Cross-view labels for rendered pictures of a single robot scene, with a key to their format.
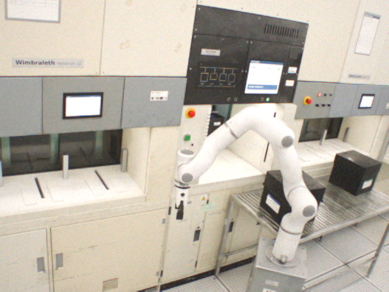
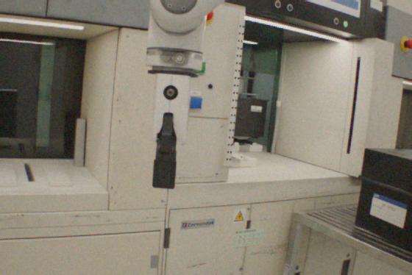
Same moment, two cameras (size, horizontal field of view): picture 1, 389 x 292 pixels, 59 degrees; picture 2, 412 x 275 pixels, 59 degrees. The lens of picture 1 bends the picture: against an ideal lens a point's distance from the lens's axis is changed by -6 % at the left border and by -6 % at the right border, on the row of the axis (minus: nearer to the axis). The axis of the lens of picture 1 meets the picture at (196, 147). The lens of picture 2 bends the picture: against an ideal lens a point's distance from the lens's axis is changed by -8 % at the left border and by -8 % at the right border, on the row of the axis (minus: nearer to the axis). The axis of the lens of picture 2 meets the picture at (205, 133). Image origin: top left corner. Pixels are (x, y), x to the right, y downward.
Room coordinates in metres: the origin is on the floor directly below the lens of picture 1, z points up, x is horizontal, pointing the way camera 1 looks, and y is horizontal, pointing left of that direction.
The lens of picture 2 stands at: (0.93, -0.07, 1.14)
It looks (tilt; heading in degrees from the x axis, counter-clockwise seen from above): 6 degrees down; 5
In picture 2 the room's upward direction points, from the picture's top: 5 degrees clockwise
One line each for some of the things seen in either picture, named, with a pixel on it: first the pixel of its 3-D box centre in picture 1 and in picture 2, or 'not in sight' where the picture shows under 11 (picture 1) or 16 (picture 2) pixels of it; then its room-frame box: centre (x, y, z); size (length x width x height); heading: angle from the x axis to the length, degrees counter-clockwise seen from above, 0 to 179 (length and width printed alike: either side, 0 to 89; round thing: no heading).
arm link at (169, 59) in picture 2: (183, 181); (173, 62); (1.50, 0.04, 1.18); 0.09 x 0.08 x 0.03; 10
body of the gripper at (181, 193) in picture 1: (181, 193); (170, 104); (1.51, 0.04, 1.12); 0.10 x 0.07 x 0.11; 10
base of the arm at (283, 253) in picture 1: (286, 242); not in sight; (1.61, -0.55, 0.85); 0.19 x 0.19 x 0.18
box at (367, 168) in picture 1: (354, 171); not in sight; (2.68, -1.31, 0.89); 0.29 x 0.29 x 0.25; 38
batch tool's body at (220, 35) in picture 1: (198, 141); (226, 130); (2.59, -0.01, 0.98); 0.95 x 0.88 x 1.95; 35
